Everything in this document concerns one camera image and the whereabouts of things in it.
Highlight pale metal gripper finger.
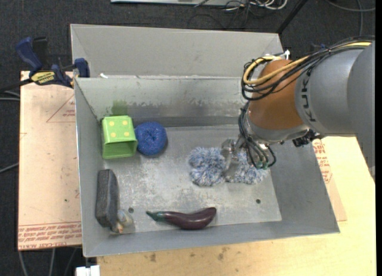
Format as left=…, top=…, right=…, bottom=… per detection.
left=221, top=138, right=239, bottom=162
left=224, top=157, right=241, bottom=181

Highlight blue and white fluffy cloth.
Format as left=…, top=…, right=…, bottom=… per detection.
left=187, top=146, right=270, bottom=187

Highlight grey metal bin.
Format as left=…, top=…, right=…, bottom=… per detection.
left=70, top=23, right=341, bottom=258

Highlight purple toy eggplant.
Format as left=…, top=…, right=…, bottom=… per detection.
left=145, top=206, right=217, bottom=231

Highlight blue mesh scrubber ball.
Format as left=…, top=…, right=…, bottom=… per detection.
left=134, top=121, right=168, bottom=157

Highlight green square cup, yellow dots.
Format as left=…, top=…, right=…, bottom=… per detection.
left=100, top=115, right=139, bottom=160

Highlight small grey toy bird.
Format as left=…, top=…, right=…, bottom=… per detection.
left=111, top=209, right=135, bottom=234

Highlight dark grey sponge block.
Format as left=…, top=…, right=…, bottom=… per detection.
left=94, top=169, right=121, bottom=229

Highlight brown cardboard board, red print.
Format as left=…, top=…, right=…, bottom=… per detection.
left=17, top=70, right=349, bottom=252

